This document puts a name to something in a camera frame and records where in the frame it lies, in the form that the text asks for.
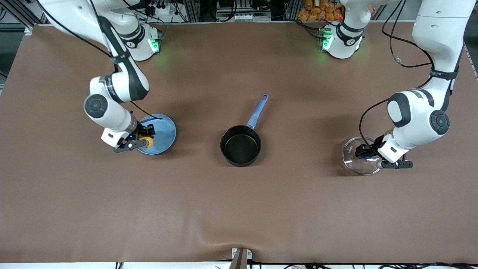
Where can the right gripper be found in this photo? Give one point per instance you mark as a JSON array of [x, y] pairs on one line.
[[142, 130]]

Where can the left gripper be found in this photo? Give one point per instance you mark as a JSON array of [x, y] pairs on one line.
[[376, 144]]

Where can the yellow potato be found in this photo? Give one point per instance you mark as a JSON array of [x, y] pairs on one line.
[[146, 142]]

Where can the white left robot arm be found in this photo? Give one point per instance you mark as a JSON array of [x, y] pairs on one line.
[[414, 119]]

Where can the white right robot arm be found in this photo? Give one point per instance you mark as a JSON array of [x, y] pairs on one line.
[[115, 116]]

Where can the blue round plate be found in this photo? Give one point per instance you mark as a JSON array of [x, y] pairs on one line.
[[164, 130]]

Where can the brown table cover sheet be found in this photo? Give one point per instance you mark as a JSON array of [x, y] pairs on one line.
[[298, 209]]

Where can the white power strip with plugs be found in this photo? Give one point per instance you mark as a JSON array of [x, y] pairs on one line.
[[164, 10]]

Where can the bag of orange items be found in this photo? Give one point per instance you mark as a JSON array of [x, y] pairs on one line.
[[317, 11]]

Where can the white terminal strip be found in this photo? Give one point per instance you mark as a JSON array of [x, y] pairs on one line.
[[244, 17]]

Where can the metal camera pole bracket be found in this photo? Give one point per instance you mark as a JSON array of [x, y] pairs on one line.
[[241, 259]]

